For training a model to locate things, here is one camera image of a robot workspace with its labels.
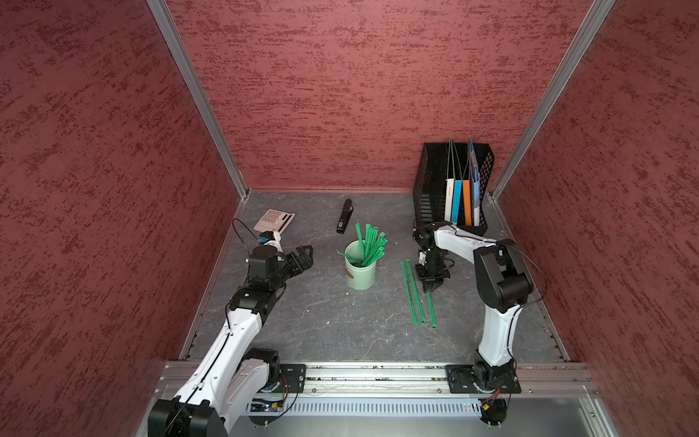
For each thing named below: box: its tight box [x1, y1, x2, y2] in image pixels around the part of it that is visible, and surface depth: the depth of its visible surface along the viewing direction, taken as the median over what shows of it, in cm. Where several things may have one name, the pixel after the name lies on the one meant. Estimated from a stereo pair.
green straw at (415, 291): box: [405, 258, 426, 325], surface depth 92 cm
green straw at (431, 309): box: [425, 289, 437, 329], surface depth 89 cm
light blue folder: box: [468, 139, 481, 227], surface depth 91 cm
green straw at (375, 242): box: [361, 223, 389, 268], surface depth 85 cm
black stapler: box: [336, 198, 355, 234], surface depth 111 cm
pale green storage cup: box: [344, 239, 377, 290], surface depth 89 cm
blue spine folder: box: [451, 180, 463, 224], surface depth 91 cm
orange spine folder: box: [462, 180, 473, 227], surface depth 94 cm
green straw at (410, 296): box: [400, 261, 419, 328], surface depth 91 cm
